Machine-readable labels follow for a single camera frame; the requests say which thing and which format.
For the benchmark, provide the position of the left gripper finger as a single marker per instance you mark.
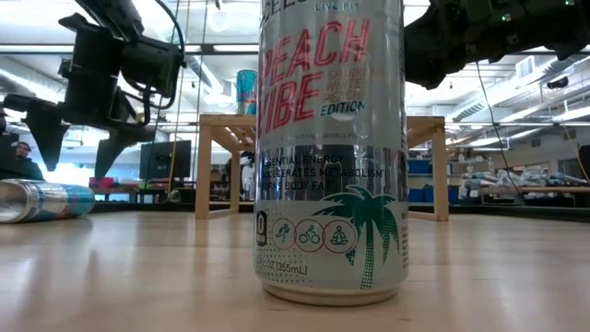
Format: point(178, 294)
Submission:
point(117, 143)
point(43, 124)

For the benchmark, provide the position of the blue silver Red Bull can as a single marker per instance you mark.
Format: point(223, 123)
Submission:
point(246, 92)
point(46, 200)

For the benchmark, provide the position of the Celsius Peach Vibe can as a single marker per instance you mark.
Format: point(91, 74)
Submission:
point(332, 138)

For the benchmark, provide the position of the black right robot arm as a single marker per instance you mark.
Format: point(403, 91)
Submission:
point(530, 27)

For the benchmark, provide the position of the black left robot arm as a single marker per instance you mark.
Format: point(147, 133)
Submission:
point(110, 14)

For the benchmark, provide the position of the wooden slatted shelf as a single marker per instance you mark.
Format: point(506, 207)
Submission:
point(204, 166)

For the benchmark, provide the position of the red box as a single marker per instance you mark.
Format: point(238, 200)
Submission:
point(101, 184)

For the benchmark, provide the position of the person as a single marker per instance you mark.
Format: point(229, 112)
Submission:
point(27, 168)

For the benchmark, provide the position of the low wooden bench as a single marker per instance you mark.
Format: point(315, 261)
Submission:
point(115, 193)

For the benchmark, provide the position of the black computer monitor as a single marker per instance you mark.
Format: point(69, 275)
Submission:
point(170, 159)

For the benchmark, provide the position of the blue storage bin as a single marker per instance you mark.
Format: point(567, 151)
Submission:
point(428, 195)
point(419, 167)

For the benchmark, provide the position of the cluttered wooden workbench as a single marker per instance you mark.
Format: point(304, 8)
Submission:
point(553, 189)

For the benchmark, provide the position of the black aluminium table frame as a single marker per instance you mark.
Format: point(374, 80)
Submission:
point(138, 208)

